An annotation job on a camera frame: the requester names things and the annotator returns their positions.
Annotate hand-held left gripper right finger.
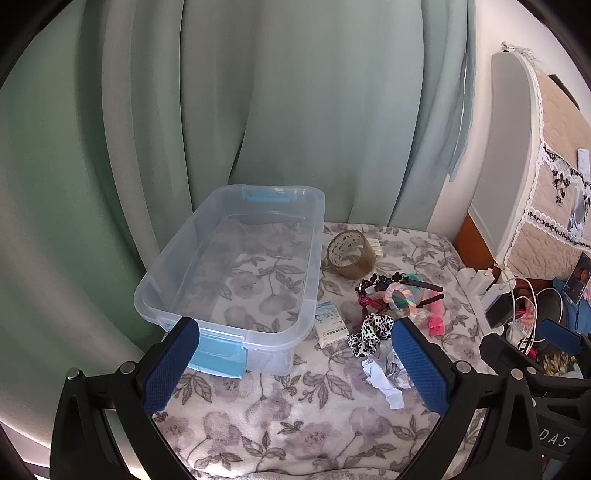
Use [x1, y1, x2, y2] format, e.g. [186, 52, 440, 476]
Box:
[392, 316, 555, 480]

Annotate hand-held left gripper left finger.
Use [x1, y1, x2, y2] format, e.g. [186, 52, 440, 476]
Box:
[50, 316, 200, 480]

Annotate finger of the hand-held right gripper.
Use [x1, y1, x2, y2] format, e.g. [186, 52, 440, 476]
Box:
[539, 318, 591, 358]
[480, 335, 548, 370]

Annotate white paper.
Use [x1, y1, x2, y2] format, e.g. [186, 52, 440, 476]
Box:
[361, 346, 416, 411]

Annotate leopard print scrunchie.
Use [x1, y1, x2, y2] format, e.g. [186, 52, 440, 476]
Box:
[346, 313, 395, 358]

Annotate rainbow hair ring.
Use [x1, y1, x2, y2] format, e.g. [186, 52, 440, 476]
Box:
[384, 283, 419, 319]

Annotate black toothed headband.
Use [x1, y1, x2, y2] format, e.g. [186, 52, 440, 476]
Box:
[355, 273, 445, 324]

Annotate red hair claw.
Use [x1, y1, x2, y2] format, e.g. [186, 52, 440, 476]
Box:
[355, 295, 393, 324]

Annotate white blue medicine box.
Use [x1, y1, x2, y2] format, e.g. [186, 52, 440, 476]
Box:
[315, 301, 348, 349]

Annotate clear plastic container blue latches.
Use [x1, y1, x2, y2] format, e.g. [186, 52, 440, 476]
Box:
[134, 185, 326, 380]

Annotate black power adapter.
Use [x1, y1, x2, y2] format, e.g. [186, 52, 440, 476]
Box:
[485, 295, 514, 329]

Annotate white power strip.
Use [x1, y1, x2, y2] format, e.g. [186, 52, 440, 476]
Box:
[457, 267, 513, 333]

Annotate brown packing tape roll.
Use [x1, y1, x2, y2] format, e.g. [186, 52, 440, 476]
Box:
[326, 229, 378, 279]

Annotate grey floral blanket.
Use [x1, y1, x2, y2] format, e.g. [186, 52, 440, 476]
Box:
[152, 222, 490, 480]

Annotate white headboard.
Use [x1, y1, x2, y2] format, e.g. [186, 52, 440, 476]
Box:
[468, 51, 541, 268]

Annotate quilted lace-trimmed cover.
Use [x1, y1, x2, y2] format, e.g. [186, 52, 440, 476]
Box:
[501, 41, 591, 280]

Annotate green curtain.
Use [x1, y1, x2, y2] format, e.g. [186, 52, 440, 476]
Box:
[0, 0, 476, 352]

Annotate white cable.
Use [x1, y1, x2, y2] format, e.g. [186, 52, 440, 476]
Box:
[503, 272, 568, 344]

